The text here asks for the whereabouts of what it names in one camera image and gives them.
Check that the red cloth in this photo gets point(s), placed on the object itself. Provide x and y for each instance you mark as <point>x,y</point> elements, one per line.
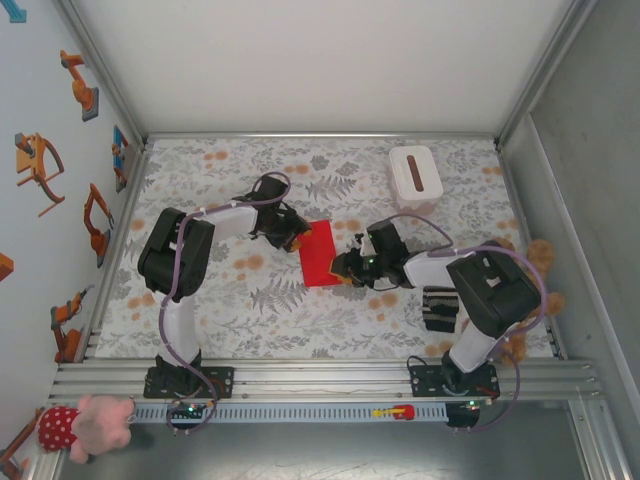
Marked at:
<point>317,255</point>

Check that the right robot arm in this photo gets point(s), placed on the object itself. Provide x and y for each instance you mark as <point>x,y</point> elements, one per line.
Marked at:
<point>490,290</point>

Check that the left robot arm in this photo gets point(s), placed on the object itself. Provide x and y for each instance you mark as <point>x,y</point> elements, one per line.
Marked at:
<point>170,250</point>

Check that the black white striped sock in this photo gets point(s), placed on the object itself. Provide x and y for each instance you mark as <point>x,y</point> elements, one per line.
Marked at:
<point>440,310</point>

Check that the floral patterned tablecloth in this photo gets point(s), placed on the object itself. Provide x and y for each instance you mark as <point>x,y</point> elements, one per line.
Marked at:
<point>225,165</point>

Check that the thin aluminium cross bar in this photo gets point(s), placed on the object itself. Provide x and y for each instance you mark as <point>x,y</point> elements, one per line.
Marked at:
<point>320,135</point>

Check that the white tissue box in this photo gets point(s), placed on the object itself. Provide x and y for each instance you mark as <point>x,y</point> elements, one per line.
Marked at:
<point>400,165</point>

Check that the red yellow tool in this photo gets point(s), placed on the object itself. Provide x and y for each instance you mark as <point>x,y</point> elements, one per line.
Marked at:
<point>404,412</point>

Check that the brown teddy bear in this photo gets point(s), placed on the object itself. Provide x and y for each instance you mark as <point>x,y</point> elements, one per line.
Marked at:
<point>542,255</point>

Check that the small circuit board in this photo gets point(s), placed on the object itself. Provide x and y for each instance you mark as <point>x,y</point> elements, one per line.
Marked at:
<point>190,410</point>
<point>475,405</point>

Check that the orange grey gripper sticker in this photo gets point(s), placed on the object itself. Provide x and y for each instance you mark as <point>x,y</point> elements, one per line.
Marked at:
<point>30,165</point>

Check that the pink plush pig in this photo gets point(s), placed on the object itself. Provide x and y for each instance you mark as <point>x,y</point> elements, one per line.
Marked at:
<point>105,420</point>

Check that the wide aluminium mounting rail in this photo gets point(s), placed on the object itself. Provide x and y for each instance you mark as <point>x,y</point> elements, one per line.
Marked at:
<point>325,382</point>

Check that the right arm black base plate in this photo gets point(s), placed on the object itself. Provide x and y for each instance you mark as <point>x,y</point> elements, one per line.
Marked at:
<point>422,382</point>

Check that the aluminium side rail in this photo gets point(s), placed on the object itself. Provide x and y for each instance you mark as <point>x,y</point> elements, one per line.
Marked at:
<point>116,250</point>
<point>515,200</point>

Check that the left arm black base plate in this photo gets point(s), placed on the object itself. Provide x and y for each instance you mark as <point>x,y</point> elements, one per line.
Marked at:
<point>222,381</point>

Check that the blue orange wall sticker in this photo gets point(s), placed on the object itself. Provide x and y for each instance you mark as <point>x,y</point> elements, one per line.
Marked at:
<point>120,155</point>

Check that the aluminium frame post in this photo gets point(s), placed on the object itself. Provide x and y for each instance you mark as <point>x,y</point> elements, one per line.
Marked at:
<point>545,70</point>
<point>100,65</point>

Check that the orange block wall sticker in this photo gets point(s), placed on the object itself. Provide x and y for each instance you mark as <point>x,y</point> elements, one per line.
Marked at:
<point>5,267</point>

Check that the orange grey wall sticker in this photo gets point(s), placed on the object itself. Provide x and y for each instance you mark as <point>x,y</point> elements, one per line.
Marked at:
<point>15,450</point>

